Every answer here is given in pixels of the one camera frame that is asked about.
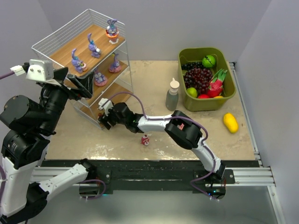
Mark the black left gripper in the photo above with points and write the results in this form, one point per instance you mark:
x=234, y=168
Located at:
x=66, y=82

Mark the green apple toy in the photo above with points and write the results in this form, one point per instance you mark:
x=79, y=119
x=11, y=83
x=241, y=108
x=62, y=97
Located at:
x=192, y=92

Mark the spray bottle white cap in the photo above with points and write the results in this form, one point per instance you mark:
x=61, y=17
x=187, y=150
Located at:
x=172, y=95

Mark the pink bear strawberry toy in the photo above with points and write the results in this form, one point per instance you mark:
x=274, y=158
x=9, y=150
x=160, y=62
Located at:
x=145, y=140

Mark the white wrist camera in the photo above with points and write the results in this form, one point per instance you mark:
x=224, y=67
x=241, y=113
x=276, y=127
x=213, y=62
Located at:
x=105, y=105
x=37, y=70

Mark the purple bunny pink donut toy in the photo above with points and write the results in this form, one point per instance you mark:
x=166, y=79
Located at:
x=115, y=66

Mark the green plastic fruit bin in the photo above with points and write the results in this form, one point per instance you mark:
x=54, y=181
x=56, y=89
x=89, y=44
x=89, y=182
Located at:
x=207, y=104

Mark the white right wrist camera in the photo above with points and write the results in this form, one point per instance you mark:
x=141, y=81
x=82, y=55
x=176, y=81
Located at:
x=105, y=105

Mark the dark red grape bunch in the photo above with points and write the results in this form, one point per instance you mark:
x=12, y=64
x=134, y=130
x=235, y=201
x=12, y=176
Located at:
x=198, y=79

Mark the small purple bunny toy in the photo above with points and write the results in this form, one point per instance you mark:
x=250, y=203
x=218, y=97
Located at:
x=79, y=65

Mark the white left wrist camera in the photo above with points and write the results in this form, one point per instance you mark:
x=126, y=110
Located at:
x=37, y=70

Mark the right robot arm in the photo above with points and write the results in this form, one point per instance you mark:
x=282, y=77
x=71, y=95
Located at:
x=187, y=133

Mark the dark blue grape bunch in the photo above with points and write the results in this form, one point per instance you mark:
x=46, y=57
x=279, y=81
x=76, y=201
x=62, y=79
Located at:
x=192, y=65

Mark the white wire wooden shelf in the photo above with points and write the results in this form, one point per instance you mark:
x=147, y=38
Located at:
x=57, y=48

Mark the yellow mango toy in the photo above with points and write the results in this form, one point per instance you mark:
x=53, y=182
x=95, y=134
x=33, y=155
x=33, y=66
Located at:
x=230, y=122

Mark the red apple toy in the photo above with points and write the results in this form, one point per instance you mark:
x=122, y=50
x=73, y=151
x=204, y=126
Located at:
x=203, y=96

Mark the pink dragon fruit toy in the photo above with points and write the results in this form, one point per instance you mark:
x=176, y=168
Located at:
x=216, y=84

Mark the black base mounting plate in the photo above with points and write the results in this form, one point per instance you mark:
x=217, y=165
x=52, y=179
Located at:
x=108, y=176

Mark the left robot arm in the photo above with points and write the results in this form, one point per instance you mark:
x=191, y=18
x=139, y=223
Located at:
x=30, y=124

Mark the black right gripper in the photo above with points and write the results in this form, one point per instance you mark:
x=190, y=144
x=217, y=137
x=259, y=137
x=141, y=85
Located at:
x=108, y=117

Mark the purple bunny with tube toy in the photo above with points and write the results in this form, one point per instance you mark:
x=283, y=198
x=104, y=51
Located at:
x=95, y=51

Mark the green round melon toy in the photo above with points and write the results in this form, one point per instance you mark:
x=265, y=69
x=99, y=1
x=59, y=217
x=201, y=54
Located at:
x=208, y=61

